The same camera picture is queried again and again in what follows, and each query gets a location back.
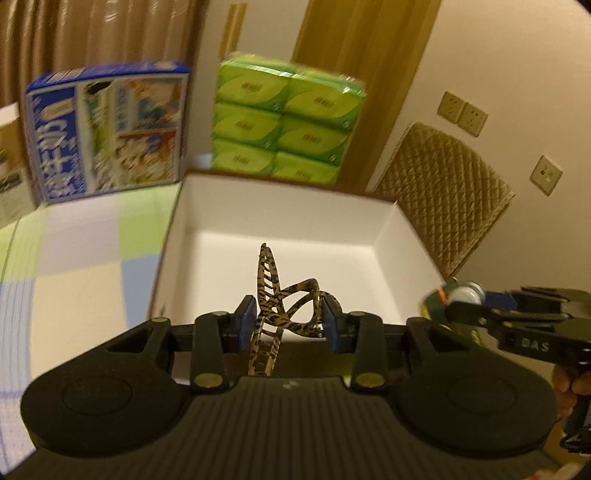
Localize beige curtain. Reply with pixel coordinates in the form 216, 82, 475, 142
0, 0, 209, 112

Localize checkered tablecloth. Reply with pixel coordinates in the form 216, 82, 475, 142
1, 185, 179, 472

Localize green tissue pack bundle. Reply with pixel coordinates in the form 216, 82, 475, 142
211, 53, 366, 185

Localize single wall socket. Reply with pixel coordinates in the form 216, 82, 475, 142
530, 155, 563, 196

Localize quilted chair cushion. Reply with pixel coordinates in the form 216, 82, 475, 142
372, 122, 515, 277

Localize person's right hand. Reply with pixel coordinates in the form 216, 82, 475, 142
551, 365, 590, 417

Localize green blister card with bottle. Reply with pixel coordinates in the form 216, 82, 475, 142
420, 278, 486, 346

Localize brown cardboard box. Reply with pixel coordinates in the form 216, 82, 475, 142
149, 174, 443, 325

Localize double wall socket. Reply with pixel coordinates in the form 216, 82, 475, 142
437, 91, 488, 138

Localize small white product box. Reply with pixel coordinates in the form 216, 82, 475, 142
0, 103, 39, 228

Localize leopard print hair clip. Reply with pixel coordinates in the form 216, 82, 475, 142
249, 243, 344, 377

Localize blue milk carton box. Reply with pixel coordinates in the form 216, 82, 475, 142
25, 61, 190, 204

